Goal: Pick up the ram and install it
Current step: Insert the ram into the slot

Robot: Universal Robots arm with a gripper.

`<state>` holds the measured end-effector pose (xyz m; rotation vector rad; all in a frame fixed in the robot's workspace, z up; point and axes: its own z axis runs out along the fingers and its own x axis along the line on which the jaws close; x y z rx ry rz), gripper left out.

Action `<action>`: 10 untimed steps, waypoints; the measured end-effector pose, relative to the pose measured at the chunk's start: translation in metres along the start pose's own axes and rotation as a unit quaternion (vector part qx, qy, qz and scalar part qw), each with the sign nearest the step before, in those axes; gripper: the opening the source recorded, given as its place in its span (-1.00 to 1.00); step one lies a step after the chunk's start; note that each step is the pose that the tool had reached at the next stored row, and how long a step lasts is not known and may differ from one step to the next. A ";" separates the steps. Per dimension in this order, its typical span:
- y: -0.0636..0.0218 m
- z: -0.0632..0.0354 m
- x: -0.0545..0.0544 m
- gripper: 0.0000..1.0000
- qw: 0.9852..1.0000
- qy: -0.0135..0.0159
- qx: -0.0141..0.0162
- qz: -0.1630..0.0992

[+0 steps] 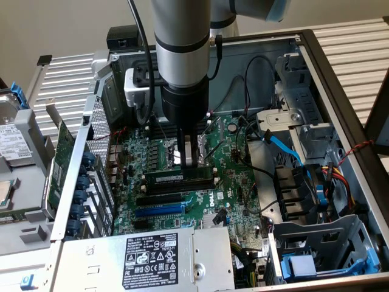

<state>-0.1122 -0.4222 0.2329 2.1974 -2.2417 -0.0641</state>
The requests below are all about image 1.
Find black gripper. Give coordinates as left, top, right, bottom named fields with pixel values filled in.
left=160, top=77, right=211, bottom=179

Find green RAM stick white label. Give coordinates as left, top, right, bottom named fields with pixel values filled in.
left=142, top=165, right=214, bottom=186

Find thin steel locking lever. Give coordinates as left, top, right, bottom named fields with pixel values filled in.
left=204, top=142, right=230, bottom=162
left=202, top=117, right=221, bottom=137

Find silver CPU socket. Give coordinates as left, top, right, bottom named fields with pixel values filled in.
left=164, top=133, right=213, bottom=175

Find black box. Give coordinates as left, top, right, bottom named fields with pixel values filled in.
left=106, top=25, right=143, bottom=50

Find green Dell motherboard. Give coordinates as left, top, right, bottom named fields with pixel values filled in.
left=109, top=113, right=269, bottom=242

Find open grey PC case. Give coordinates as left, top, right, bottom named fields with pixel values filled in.
left=50, top=29, right=389, bottom=292

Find long black expansion slot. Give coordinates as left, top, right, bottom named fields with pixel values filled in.
left=136, top=192, right=184, bottom=207

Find blue expansion slot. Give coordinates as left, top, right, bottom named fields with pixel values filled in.
left=134, top=204, right=186, bottom=218

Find blue round slot latch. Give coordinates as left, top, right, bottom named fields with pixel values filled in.
left=81, top=150, right=97, bottom=167
left=71, top=203, right=86, bottom=220
left=75, top=174, right=92, bottom=191
left=66, top=218, right=82, bottom=237
left=74, top=189, right=89, bottom=205

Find silver chipset heatsink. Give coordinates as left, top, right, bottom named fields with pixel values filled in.
left=201, top=212, right=230, bottom=229

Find grey metal disk bay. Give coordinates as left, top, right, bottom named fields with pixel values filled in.
left=255, top=52, right=339, bottom=162

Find green graphics card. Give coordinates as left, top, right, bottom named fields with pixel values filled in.
left=41, top=99, right=77, bottom=221

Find blue plastic fan clip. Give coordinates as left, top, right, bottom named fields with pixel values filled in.
left=315, top=183, right=328, bottom=212

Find silver hard disk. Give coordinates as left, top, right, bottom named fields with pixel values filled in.
left=0, top=92, right=34, bottom=167

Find large grey disk cage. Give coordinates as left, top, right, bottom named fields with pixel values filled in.
left=266, top=214, right=383, bottom=283

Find silver power supply unit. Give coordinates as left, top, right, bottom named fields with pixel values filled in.
left=50, top=225, right=236, bottom=292

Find dark brown panel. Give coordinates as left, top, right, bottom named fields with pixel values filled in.
left=363, top=68, right=389, bottom=156

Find square silver CPU chip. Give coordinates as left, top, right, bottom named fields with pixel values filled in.
left=0, top=179, right=16, bottom=209

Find blue plastic release tab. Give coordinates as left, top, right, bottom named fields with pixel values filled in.
left=19, top=273, right=36, bottom=291

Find thin silver wire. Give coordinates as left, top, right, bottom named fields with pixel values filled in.
left=151, top=113, right=171, bottom=142

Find black camera cable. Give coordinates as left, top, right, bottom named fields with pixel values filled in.
left=126, top=0, right=156, bottom=127

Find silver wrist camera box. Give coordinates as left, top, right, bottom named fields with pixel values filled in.
left=123, top=58, right=167, bottom=108

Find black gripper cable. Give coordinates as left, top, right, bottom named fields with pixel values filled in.
left=207, top=34, right=224, bottom=80

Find thin black looped wire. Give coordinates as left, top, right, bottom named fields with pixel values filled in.
left=244, top=55, right=278, bottom=121

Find thin red twisted wire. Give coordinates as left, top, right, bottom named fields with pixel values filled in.
left=90, top=127, right=128, bottom=142

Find thick black wire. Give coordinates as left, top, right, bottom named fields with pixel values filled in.
left=235, top=115, right=276, bottom=181

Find blue flat SATA wire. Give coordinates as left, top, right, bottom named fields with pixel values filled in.
left=261, top=128, right=305, bottom=167

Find black wire with connector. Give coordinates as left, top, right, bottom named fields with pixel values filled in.
left=242, top=185, right=279, bottom=215

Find blue hard disk rail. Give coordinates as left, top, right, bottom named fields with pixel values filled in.
left=9, top=81, right=30, bottom=111

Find red black twisted wire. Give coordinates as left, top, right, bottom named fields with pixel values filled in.
left=332, top=139, right=378, bottom=168

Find red yellow wire bundle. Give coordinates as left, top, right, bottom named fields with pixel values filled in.
left=321, top=162, right=359, bottom=211

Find blue plastic disk bracket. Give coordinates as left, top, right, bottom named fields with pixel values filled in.
left=280, top=248, right=381, bottom=282

